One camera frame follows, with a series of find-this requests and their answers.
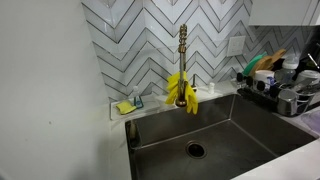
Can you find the purple plastic container lid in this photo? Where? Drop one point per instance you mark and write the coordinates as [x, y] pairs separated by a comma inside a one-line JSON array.
[[313, 121]]

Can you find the gold spring neck faucet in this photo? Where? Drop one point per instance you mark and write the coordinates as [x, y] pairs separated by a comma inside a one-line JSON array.
[[182, 50]]

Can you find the white wall cabinet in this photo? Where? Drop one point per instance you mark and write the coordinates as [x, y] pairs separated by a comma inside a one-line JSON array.
[[283, 11]]

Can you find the clear baby bottle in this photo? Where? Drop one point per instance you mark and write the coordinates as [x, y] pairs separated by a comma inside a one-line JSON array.
[[288, 66]]

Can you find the dark sink caddy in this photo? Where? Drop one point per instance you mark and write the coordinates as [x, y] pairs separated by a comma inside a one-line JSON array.
[[133, 131]]

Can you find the wooden cutting board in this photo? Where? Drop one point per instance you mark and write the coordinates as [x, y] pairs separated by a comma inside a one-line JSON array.
[[276, 55], [263, 63]]

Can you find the small white bottle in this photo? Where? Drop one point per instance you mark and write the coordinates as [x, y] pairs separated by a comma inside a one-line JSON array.
[[211, 88]]

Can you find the small clear soap bottle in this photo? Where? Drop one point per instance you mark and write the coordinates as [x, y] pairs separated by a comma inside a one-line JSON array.
[[137, 98]]

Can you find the gold faucet lever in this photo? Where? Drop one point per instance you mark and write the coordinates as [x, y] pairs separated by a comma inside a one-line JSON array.
[[194, 83]]

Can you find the steel utensil cup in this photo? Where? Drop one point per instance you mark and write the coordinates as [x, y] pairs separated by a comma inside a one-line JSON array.
[[286, 101]]

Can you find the steel dish rack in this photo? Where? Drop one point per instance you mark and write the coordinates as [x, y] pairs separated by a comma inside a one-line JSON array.
[[260, 96]]

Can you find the stainless steel sink basin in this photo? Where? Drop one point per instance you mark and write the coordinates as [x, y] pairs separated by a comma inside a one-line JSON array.
[[233, 143]]

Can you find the white wall outlet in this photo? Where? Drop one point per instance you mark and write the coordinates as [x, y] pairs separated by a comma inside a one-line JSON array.
[[236, 46]]

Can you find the yellow rubber gloves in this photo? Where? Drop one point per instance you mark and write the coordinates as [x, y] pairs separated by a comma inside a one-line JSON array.
[[191, 96]]

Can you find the yellow sponge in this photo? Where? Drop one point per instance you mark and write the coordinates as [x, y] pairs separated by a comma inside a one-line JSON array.
[[125, 107]]

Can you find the black countertop appliance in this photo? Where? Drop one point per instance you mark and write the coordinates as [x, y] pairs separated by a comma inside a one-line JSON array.
[[313, 43]]

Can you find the white mug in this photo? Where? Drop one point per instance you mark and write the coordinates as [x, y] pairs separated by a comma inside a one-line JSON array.
[[263, 77]]

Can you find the pale plastic bowl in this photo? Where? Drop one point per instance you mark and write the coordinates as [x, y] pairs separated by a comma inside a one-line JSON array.
[[308, 76]]

